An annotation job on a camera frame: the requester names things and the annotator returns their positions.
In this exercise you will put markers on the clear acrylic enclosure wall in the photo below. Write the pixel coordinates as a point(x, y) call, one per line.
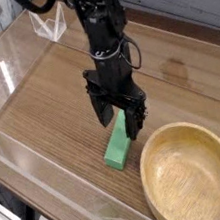
point(51, 143)

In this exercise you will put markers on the brown wooden bowl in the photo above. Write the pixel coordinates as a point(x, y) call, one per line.
point(180, 172)

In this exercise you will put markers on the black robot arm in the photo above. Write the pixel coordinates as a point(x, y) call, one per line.
point(103, 22)

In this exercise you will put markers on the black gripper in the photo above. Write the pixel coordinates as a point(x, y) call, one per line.
point(111, 84)

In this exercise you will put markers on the green rectangular block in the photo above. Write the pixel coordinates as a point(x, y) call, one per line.
point(118, 145)

